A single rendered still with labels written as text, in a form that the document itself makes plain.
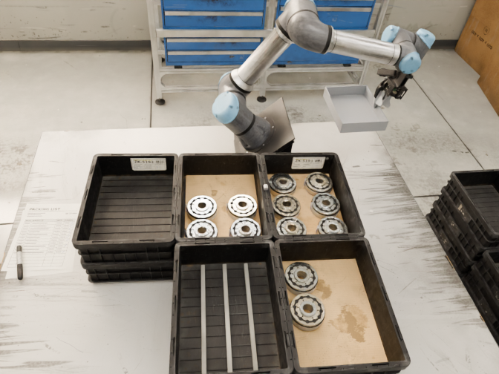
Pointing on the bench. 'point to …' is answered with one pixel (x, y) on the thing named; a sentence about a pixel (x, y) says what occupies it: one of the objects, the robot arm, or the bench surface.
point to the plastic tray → (354, 109)
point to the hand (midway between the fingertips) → (376, 105)
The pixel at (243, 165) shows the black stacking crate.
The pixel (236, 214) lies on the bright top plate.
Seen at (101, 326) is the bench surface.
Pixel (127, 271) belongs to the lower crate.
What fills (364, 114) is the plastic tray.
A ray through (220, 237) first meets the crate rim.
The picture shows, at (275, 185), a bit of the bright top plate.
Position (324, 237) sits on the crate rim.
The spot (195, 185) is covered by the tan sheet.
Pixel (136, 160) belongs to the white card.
